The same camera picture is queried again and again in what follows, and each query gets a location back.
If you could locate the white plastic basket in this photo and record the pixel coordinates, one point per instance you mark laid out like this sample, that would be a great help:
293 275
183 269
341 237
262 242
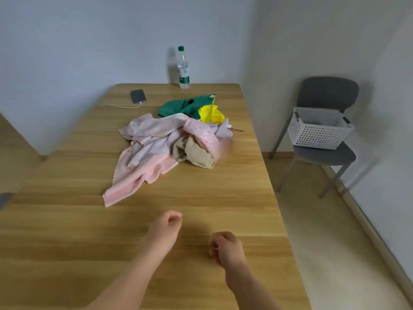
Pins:
317 135

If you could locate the yellow cloth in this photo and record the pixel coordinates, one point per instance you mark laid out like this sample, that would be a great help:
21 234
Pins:
211 114

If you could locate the grey smartphone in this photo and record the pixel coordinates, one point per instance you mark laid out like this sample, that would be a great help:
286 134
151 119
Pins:
138 96

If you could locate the grey chair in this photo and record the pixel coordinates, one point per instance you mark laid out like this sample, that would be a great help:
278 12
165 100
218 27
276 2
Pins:
327 90
4 200

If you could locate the pale pink towel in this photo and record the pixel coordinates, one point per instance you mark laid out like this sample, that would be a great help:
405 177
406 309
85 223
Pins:
151 135

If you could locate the person's left forearm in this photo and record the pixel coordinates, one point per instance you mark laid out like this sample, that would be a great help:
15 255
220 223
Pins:
129 284

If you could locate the person's right hand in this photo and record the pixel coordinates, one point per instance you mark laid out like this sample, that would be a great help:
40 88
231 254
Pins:
229 251

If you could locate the person's left hand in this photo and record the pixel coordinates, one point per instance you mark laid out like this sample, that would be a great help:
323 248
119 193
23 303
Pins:
164 232

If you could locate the clear green-label water bottle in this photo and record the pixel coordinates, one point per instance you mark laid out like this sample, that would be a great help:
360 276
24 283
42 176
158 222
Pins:
183 72

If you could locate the person's right forearm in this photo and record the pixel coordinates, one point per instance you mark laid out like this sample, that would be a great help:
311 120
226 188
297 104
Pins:
251 290

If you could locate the green cloth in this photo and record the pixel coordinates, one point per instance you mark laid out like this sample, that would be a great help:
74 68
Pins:
180 106

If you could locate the pink dotted cloth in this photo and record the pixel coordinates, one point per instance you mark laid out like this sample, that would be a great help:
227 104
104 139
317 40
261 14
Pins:
206 135

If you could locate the wooden table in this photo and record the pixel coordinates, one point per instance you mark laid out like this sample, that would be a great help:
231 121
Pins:
64 238

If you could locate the salmon pink scalloped towel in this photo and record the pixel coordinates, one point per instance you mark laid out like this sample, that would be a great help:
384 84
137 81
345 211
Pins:
129 184

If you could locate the tan brown towel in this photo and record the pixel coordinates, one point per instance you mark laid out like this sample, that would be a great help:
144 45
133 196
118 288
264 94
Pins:
196 156

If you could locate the lilac dotted white cloth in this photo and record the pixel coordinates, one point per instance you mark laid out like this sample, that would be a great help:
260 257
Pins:
224 130

